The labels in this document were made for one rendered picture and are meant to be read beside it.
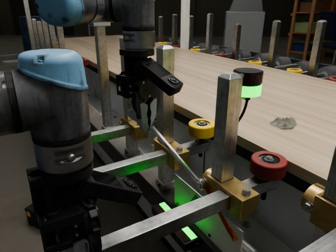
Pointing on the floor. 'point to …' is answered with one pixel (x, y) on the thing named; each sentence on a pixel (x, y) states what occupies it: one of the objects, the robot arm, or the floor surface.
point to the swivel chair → (330, 34)
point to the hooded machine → (256, 37)
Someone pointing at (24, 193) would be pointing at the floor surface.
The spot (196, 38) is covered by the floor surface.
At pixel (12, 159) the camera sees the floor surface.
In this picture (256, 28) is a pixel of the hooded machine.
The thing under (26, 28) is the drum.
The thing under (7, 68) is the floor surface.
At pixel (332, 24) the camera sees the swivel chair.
